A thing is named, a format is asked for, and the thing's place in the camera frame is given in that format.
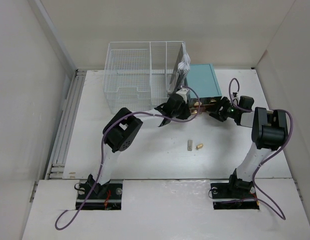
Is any grey white booklet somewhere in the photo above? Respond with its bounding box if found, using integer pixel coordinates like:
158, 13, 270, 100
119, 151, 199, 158
167, 42, 191, 96

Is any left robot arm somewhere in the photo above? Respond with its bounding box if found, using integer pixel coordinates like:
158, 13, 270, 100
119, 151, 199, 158
87, 93, 191, 199

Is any aluminium rail frame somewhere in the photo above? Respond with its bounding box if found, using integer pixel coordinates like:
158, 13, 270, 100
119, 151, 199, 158
43, 69, 87, 180

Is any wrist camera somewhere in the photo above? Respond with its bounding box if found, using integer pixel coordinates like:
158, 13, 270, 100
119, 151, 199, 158
176, 87, 189, 103
231, 92, 240, 106

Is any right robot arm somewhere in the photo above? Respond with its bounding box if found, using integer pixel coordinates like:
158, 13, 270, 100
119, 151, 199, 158
209, 96, 288, 199

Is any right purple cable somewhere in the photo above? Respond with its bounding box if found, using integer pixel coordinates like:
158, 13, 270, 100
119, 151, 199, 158
227, 77, 294, 221

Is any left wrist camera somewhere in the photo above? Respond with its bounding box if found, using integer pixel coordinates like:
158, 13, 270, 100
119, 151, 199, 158
176, 87, 189, 103

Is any purple cable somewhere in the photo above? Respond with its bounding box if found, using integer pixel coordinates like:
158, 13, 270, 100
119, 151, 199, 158
55, 85, 202, 230
227, 77, 294, 221

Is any teal drawer box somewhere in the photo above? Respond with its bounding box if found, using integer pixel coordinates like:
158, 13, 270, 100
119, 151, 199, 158
184, 63, 222, 112

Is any clear smoked drawer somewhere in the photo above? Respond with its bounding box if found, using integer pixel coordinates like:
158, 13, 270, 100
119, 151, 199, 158
189, 106, 206, 115

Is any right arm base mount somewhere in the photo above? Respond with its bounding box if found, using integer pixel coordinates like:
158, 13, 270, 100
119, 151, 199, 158
210, 173, 259, 210

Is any grey white eraser block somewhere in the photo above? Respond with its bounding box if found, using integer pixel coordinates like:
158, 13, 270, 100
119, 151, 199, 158
187, 139, 193, 151

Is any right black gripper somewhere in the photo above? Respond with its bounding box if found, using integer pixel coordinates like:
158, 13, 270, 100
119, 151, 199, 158
205, 96, 239, 122

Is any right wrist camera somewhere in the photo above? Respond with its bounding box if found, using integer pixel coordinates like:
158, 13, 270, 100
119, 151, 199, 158
231, 92, 240, 106

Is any white wire mesh organizer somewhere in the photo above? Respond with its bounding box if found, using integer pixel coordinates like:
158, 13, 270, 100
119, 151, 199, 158
103, 41, 183, 114

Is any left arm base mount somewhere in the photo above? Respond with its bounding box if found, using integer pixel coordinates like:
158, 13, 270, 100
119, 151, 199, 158
74, 175, 123, 211

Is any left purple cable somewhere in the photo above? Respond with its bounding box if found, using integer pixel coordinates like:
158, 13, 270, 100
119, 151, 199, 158
55, 85, 202, 230

